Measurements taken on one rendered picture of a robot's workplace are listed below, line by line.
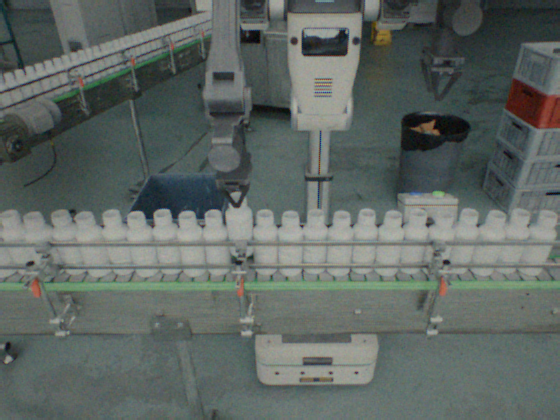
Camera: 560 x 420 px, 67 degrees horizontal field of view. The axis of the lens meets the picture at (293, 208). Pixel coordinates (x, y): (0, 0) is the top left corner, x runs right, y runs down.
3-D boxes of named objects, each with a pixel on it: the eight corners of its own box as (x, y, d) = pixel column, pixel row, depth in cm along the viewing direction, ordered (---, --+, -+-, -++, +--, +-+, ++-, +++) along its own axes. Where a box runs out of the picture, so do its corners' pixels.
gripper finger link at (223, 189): (220, 214, 91) (215, 179, 85) (224, 194, 97) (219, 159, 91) (251, 214, 91) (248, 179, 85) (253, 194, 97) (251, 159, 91)
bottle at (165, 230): (187, 260, 108) (178, 206, 99) (182, 276, 103) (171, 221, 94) (164, 260, 108) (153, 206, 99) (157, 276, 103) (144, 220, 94)
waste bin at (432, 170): (396, 219, 300) (409, 136, 266) (384, 187, 338) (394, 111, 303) (459, 219, 301) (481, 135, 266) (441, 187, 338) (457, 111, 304)
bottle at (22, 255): (42, 274, 104) (18, 219, 95) (15, 278, 103) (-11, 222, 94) (48, 259, 109) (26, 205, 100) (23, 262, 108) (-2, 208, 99)
